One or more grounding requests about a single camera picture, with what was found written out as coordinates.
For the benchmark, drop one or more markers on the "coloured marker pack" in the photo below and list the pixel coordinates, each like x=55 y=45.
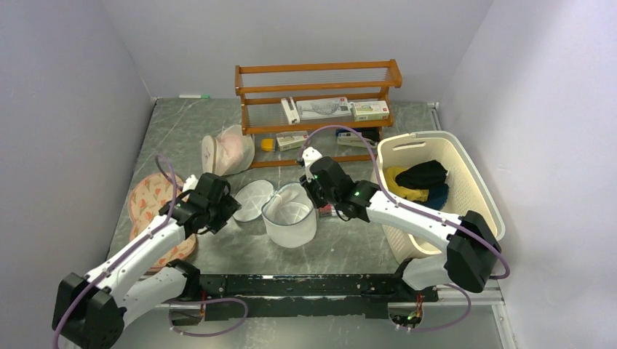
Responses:
x=327 y=211

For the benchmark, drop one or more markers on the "dark blue garment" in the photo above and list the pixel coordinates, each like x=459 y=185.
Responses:
x=437 y=197

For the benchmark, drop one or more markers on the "round white mesh laundry bag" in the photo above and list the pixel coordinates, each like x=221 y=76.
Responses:
x=288 y=213

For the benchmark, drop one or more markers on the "yellow small block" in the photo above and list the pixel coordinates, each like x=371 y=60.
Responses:
x=268 y=145

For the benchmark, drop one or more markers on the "green white box on shelf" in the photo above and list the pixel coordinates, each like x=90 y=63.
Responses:
x=370 y=110

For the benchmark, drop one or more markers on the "black base frame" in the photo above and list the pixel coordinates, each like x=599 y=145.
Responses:
x=368 y=295

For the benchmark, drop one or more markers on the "pink mesh laundry bag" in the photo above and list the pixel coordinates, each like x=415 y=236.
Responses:
x=229 y=153

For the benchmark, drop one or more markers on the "blue white stapler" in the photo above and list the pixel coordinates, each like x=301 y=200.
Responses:
x=371 y=135

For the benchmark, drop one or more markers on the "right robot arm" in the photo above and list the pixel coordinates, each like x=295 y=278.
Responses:
x=468 y=250

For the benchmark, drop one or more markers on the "flat white patterned box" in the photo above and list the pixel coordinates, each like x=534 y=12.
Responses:
x=324 y=108

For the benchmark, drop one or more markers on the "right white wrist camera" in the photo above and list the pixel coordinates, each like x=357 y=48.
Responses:
x=308 y=157

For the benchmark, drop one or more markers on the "floral pink oval pad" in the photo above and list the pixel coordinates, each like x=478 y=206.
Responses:
x=145 y=200

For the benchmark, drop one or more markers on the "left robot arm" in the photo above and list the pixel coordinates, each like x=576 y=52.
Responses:
x=93 y=310

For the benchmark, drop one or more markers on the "cream plastic laundry basket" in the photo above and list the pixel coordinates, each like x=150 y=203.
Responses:
x=467 y=188

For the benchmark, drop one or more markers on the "green white marker pen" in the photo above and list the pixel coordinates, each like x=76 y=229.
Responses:
x=199 y=97

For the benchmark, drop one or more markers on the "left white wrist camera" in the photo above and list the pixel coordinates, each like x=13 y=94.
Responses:
x=190 y=183

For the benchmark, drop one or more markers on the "small white box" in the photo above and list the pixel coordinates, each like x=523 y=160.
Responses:
x=286 y=141

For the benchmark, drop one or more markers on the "orange wooden shelf rack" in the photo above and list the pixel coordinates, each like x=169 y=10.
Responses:
x=305 y=97

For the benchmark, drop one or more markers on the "black garment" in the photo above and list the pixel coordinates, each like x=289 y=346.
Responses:
x=423 y=176

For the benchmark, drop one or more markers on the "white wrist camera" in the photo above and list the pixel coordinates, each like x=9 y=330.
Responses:
x=308 y=157
x=190 y=183

